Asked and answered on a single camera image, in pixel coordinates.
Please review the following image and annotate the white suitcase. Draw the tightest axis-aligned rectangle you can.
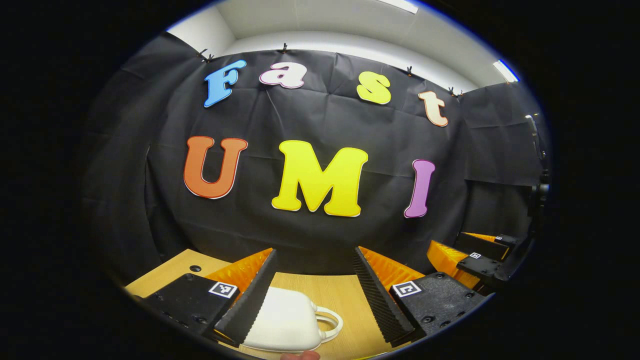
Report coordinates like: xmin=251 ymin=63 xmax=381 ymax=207
xmin=239 ymin=286 xmax=345 ymax=353

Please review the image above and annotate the ceiling light panel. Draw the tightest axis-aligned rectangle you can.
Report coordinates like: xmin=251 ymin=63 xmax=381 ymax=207
xmin=492 ymin=58 xmax=521 ymax=84
xmin=379 ymin=0 xmax=420 ymax=15

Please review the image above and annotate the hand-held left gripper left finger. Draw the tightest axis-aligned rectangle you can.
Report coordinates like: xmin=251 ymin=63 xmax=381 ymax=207
xmin=131 ymin=247 xmax=279 ymax=349

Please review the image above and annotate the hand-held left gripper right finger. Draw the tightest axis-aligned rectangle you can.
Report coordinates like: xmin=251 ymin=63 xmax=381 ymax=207
xmin=352 ymin=245 xmax=487 ymax=347

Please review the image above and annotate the black backdrop cloth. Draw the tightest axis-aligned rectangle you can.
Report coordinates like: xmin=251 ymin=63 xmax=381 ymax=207
xmin=82 ymin=32 xmax=548 ymax=296

